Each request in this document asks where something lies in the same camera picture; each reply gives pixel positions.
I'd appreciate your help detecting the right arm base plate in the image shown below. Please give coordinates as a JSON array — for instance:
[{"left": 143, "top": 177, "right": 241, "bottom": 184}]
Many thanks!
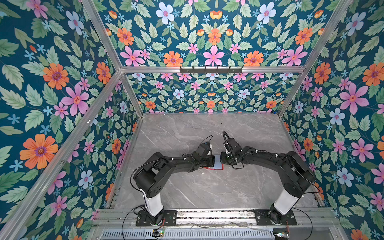
[{"left": 252, "top": 210, "right": 297, "bottom": 226}]

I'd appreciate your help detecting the aluminium front rail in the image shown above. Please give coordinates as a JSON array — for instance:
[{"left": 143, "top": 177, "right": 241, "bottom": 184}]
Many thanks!
[{"left": 92, "top": 208, "right": 342, "bottom": 230}]

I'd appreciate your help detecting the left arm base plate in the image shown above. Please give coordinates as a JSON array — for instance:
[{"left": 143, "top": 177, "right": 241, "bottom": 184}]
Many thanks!
[{"left": 136, "top": 210, "right": 178, "bottom": 227}]

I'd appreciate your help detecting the metal hook rail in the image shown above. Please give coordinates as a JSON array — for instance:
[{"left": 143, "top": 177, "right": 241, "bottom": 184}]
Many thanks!
[{"left": 179, "top": 66, "right": 243, "bottom": 74}]

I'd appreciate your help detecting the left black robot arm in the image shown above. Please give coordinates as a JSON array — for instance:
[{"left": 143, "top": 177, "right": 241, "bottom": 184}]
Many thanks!
[{"left": 133, "top": 152, "right": 215, "bottom": 217}]

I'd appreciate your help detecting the red leather card holder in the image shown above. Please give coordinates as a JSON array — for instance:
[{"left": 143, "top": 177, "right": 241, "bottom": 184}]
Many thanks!
[{"left": 204, "top": 155, "right": 224, "bottom": 171}]

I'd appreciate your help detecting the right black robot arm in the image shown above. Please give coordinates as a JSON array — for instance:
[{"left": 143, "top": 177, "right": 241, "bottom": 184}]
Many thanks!
[{"left": 220, "top": 147, "right": 315, "bottom": 225}]

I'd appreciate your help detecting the white vent grille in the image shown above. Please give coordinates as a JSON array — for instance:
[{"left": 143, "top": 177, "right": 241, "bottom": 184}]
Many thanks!
[{"left": 99, "top": 229, "right": 275, "bottom": 240}]

